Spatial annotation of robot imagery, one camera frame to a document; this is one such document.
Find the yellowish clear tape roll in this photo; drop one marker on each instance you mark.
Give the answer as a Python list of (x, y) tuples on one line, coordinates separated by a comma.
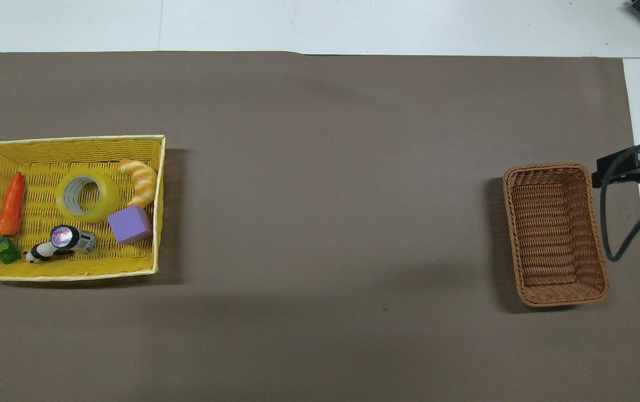
[(105, 204)]

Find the purple foam cube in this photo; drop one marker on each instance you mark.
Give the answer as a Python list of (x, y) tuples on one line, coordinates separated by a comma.
[(130, 224)]

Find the small panda figurine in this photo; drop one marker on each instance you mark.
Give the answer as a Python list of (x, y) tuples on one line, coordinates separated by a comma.
[(41, 253)]

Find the orange toy carrot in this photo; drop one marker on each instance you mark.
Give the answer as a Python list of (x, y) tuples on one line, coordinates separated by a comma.
[(12, 204)]

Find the yellow woven basket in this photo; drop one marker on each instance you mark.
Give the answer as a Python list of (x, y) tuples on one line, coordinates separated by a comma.
[(46, 268)]

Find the small silver can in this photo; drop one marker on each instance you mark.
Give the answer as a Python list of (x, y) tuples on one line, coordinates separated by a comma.
[(71, 239)]

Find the brown wicker basket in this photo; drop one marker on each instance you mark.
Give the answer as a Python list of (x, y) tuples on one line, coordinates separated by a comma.
[(554, 234)]

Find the toy croissant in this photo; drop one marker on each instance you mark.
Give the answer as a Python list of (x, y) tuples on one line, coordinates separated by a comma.
[(144, 178)]

